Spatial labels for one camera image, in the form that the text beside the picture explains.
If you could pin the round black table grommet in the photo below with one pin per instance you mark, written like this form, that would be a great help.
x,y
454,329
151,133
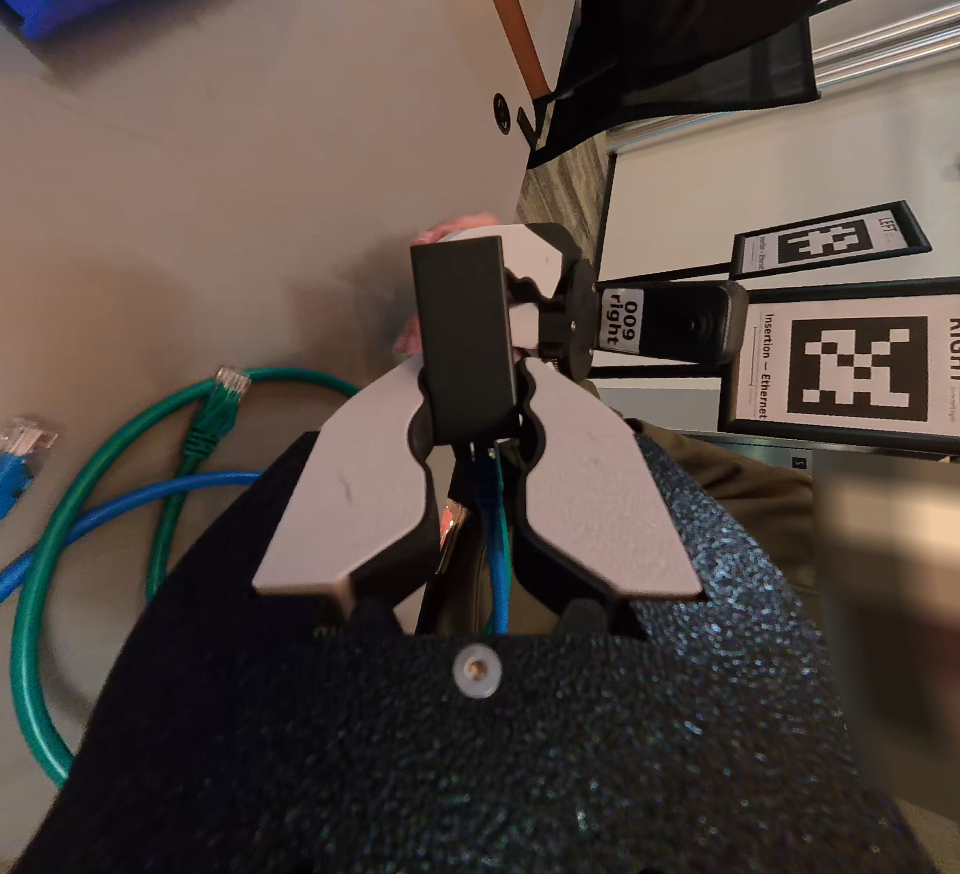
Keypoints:
x,y
501,113

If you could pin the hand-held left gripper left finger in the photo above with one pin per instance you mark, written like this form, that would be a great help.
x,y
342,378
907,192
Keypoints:
x,y
352,484

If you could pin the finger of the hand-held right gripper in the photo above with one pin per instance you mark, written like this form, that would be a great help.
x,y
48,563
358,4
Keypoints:
x,y
536,256
525,327

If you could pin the small framed marker sign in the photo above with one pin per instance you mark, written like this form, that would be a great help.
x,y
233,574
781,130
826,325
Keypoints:
x,y
825,241

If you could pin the black network switch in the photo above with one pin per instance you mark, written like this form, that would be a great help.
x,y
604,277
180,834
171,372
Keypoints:
x,y
465,334

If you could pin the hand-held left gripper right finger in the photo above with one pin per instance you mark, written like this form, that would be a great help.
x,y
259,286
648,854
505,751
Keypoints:
x,y
600,507

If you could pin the large framed marker sign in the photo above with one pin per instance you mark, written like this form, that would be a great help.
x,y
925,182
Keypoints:
x,y
855,364

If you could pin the person's right hand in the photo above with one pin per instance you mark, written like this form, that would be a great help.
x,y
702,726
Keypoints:
x,y
465,223

